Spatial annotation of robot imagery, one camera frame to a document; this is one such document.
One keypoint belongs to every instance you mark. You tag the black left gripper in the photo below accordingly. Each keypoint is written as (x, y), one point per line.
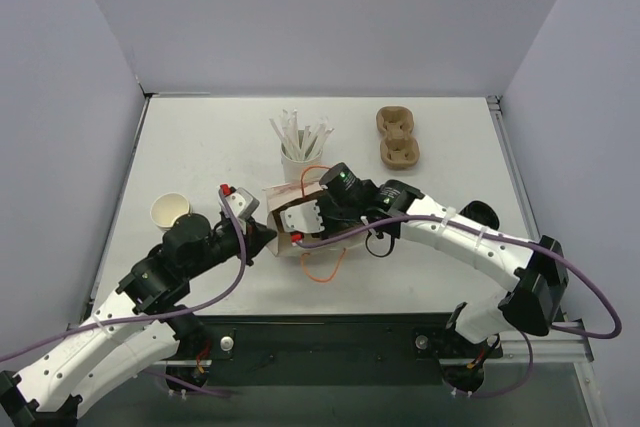
(246, 242)

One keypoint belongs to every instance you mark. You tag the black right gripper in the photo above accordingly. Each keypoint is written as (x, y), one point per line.
(329, 214)

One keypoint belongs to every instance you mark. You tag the beige paper takeout bag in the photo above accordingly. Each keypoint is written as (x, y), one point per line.
(303, 247)

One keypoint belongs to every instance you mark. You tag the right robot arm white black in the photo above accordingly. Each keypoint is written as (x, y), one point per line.
(530, 277)

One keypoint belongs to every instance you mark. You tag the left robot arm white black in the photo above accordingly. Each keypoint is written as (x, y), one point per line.
(141, 322)

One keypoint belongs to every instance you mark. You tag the white straw holder cup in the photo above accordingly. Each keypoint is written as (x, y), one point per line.
(292, 169)

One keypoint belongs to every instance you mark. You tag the wrapped white straws bundle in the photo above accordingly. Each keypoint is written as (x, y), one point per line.
(300, 142)

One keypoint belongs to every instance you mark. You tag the brown pulp cup carrier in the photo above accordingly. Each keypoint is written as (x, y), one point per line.
(399, 150)

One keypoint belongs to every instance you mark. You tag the stack of paper cups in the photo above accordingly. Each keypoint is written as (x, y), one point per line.
(168, 208)

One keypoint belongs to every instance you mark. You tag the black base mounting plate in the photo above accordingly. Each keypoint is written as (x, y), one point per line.
(350, 350)

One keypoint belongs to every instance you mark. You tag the stack of black lids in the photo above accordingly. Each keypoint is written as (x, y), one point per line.
(481, 213)

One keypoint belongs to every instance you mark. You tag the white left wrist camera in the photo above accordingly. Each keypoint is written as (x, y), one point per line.
(241, 202)

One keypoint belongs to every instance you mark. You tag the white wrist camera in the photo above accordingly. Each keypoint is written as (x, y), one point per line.
(304, 218)
(241, 202)

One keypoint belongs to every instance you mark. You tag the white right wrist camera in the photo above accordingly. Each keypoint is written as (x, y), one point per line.
(304, 218)

